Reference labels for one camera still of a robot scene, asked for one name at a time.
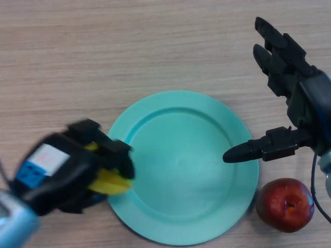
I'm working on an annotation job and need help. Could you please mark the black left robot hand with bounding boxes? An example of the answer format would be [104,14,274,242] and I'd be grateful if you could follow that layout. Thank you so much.
[10,118,136,216]

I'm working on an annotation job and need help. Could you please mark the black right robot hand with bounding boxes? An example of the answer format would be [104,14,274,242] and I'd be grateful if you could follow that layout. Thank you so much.
[222,17,331,163]

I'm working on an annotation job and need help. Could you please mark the yellow starfruit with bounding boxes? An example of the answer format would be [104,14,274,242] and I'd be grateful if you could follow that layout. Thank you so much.
[85,143,133,196]

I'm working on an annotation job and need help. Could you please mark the green round plate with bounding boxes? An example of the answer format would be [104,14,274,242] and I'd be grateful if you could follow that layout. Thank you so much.
[107,89,260,246]

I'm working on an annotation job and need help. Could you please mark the red apple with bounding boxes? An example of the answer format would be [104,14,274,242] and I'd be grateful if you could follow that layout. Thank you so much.
[255,177,315,233]

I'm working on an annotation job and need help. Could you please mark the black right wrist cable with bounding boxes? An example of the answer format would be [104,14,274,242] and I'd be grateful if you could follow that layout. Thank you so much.
[310,154,331,224]

